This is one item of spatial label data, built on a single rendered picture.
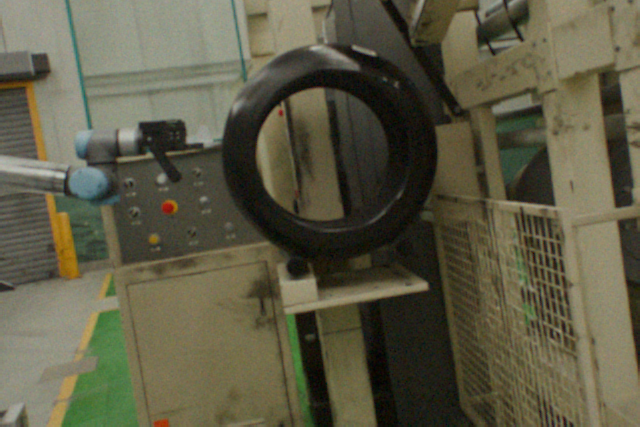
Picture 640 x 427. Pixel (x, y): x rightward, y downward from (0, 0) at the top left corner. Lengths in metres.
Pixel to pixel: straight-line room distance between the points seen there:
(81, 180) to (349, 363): 1.00
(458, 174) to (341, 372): 0.71
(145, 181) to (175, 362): 0.62
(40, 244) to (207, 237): 8.83
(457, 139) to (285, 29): 0.61
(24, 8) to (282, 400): 9.68
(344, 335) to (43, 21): 9.75
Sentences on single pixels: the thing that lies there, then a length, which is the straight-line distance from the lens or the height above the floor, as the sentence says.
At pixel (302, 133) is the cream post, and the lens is 1.96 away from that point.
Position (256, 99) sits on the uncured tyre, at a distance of 1.59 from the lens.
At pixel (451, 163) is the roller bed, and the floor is 1.08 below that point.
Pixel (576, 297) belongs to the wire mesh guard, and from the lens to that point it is 1.24.
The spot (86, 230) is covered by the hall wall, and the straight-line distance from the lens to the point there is 10.88.
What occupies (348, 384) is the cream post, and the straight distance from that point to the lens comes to 2.08.
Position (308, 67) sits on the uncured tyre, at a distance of 1.60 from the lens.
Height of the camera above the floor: 1.15
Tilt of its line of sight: 3 degrees down
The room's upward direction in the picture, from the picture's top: 9 degrees counter-clockwise
